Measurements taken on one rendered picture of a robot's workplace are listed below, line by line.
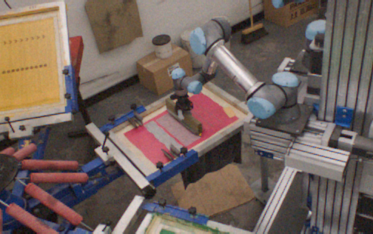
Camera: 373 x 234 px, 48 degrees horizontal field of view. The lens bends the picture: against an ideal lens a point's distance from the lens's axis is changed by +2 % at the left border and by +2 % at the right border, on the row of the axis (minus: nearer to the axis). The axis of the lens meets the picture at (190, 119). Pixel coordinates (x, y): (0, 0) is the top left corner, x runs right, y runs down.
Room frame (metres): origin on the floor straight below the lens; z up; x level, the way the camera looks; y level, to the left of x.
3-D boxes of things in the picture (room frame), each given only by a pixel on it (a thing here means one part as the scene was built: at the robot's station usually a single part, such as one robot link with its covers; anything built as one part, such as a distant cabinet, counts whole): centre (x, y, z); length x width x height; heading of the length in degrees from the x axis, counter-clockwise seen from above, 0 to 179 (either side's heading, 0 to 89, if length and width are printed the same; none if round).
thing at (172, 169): (1.62, 0.13, 0.97); 0.30 x 0.05 x 0.07; 120
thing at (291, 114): (1.56, -0.46, 1.31); 0.15 x 0.15 x 0.10
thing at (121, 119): (2.10, 0.41, 0.97); 0.30 x 0.05 x 0.07; 120
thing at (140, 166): (1.98, 0.06, 0.97); 0.79 x 0.58 x 0.04; 120
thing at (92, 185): (1.76, 0.44, 0.89); 1.24 x 0.06 x 0.06; 120
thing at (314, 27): (1.97, -0.76, 1.42); 0.13 x 0.12 x 0.14; 118
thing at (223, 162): (1.85, -0.07, 0.79); 0.46 x 0.09 x 0.33; 120
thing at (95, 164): (1.70, 0.55, 1.02); 0.17 x 0.06 x 0.05; 120
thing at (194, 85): (1.91, -0.05, 1.29); 0.11 x 0.11 x 0.08; 37
